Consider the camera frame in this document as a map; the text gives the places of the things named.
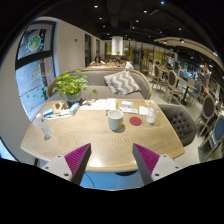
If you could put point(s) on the food poster on window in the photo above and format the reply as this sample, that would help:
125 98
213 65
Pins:
36 38

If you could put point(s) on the clear drinking glass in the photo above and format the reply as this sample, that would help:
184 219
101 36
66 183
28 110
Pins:
152 114

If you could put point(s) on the oval back dining chair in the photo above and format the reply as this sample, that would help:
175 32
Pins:
172 85

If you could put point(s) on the blue seat wooden chair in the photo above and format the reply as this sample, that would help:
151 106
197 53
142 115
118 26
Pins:
213 140

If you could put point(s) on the seated person dark hair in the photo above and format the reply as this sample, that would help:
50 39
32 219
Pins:
97 61

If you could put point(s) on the seated person in white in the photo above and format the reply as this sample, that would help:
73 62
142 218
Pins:
125 63

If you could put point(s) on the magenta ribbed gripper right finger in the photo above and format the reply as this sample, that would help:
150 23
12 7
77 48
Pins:
152 166

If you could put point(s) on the grey upholstered sofa bench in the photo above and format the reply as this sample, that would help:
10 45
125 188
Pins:
98 89

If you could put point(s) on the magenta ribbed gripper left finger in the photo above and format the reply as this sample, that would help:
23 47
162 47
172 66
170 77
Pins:
71 166

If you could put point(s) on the white card box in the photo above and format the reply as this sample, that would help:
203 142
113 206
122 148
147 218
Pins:
126 104

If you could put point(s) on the white papers stack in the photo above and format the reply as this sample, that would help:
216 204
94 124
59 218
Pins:
99 104

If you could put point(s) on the pale grey ceramic mug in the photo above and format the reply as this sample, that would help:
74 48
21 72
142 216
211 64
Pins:
115 119

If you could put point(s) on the blue tissue pack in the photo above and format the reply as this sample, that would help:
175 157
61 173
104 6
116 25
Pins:
74 108

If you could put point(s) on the round red coaster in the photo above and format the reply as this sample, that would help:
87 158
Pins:
135 121

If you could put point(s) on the wooden table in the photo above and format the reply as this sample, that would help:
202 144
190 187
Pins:
111 151

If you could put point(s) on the green potted plant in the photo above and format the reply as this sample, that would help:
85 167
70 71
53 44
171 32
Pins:
71 86

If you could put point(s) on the white round pillar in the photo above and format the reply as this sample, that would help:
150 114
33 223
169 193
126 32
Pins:
117 45

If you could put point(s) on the grey chevron cushion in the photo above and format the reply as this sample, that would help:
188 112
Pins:
122 83

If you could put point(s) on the dark tufted armchair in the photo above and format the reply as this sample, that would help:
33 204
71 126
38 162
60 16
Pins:
181 121

